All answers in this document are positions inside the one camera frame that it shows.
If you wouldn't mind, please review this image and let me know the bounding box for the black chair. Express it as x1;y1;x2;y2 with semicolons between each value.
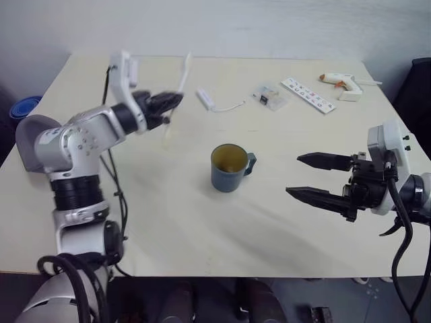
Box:
391;57;431;136

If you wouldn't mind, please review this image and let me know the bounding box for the white glue gun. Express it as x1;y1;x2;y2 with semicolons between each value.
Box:
317;72;384;102

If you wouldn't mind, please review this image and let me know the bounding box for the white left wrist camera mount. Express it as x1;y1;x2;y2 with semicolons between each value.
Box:
108;50;150;134

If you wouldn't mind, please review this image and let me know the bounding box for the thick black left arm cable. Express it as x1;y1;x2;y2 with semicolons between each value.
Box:
36;252;112;323

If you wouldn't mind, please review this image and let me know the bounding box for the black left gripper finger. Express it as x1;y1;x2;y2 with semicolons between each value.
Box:
151;100;181;117
151;90;187;106

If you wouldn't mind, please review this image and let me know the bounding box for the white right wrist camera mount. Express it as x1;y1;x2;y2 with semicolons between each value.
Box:
366;120;414;216

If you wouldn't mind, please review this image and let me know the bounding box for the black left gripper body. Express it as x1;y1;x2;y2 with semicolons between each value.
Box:
133;89;171;131

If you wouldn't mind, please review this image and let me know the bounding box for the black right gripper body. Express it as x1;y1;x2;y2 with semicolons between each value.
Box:
342;151;389;222

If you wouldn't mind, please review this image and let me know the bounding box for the white adapter with cable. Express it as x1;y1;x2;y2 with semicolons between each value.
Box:
196;87;246;114

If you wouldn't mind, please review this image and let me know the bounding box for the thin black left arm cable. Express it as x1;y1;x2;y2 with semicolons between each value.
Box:
100;63;131;279

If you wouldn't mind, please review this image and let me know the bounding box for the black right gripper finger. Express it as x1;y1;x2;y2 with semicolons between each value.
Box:
296;151;354;171
285;186;348;217

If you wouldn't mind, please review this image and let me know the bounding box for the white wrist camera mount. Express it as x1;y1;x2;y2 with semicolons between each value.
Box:
366;120;414;216
108;50;150;134

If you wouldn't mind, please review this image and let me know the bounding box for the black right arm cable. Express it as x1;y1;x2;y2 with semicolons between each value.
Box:
378;150;431;323

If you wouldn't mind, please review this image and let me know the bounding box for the clear bag with small parts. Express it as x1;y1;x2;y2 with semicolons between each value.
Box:
250;83;291;112

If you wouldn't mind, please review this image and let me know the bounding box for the small black ribbed block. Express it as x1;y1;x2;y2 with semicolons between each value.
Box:
310;305;335;323

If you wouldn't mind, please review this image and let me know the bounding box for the white plastic spoon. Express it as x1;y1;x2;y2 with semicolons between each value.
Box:
162;51;193;149

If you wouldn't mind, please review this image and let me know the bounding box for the blue-grey mug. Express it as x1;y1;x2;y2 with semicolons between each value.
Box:
210;143;259;194

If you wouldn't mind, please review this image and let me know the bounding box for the white card with coloured icons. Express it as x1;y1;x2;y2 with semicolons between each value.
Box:
280;77;337;115

